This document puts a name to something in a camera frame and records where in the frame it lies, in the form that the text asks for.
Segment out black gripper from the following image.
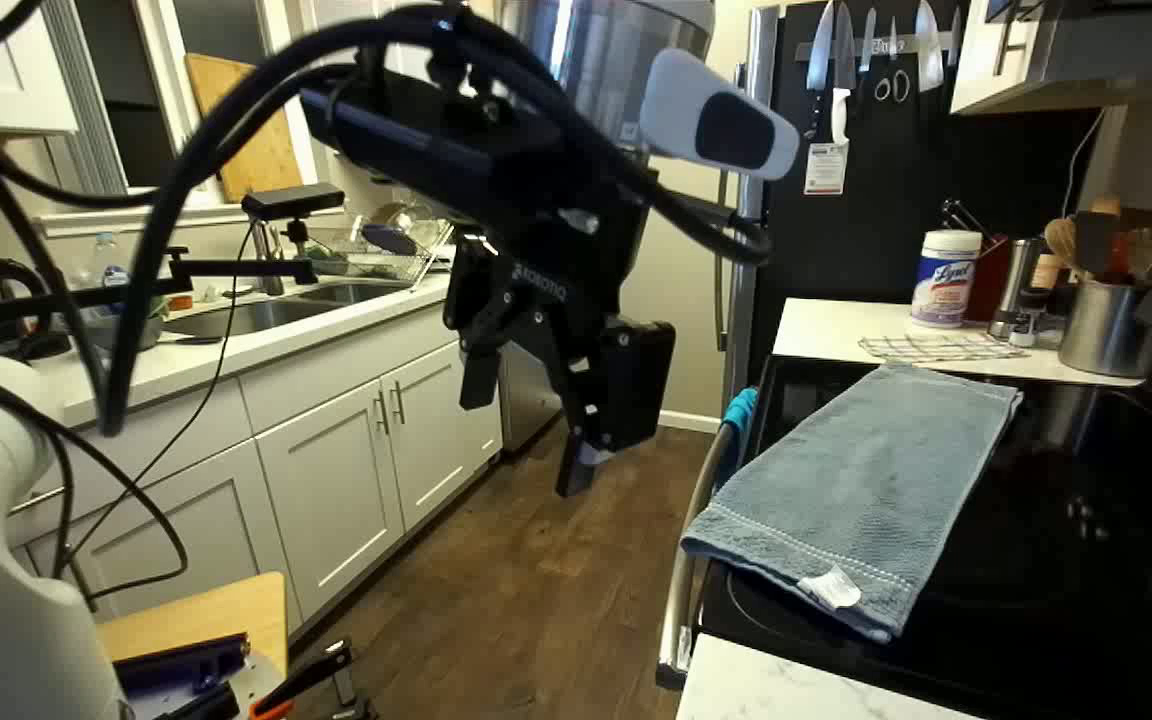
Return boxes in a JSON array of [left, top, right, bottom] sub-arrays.
[[442, 232, 675, 498]]

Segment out light blue towel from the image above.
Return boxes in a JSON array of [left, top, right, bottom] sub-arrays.
[[679, 364, 1025, 646]]

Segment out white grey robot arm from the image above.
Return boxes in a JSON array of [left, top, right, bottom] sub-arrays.
[[0, 3, 766, 720]]

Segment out bright blue towel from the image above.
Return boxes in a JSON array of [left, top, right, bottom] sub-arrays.
[[718, 389, 760, 462]]

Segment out stainless dishwasher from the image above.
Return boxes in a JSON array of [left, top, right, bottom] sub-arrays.
[[499, 344, 558, 454]]

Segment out grey patterned trivet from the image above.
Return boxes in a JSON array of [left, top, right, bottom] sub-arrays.
[[859, 331, 1029, 368]]

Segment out stainless steel sink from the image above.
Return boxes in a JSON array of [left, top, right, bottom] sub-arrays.
[[159, 280, 395, 344]]

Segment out disinfecting wipes canister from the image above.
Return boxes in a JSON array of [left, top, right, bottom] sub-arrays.
[[911, 230, 983, 325]]

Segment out black refrigerator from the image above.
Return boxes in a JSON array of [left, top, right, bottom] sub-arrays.
[[718, 0, 1098, 403]]

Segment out wooden cutting board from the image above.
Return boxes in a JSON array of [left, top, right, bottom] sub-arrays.
[[184, 52, 304, 205]]

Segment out white lower kitchen cabinets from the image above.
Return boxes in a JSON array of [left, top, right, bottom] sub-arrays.
[[12, 308, 499, 624]]

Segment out black glass-top stove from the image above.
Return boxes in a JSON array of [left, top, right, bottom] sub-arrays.
[[691, 358, 1152, 720]]

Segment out steel utensil holder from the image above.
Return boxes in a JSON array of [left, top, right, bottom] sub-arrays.
[[1059, 275, 1152, 381]]

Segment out white upper cabinet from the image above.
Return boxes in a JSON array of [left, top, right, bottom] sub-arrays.
[[0, 0, 75, 134]]

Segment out silver oven door handle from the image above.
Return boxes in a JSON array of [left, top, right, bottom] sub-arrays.
[[657, 425, 735, 691]]

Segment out black camera on stand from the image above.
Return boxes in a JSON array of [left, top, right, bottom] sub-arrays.
[[159, 181, 350, 291]]

